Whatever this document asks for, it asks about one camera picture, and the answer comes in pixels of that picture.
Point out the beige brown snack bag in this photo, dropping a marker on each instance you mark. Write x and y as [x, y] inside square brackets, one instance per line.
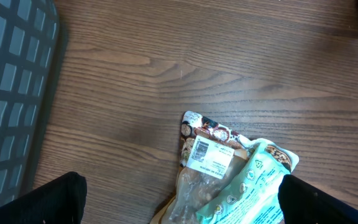
[211, 155]

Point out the teal snack packet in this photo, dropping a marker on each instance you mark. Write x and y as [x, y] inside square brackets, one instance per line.
[252, 196]

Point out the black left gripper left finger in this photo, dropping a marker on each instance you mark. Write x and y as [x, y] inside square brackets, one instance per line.
[61, 200]

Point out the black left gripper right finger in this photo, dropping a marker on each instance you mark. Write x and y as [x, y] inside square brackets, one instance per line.
[301, 203]

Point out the grey plastic mesh basket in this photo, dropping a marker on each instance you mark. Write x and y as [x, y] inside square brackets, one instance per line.
[28, 39]

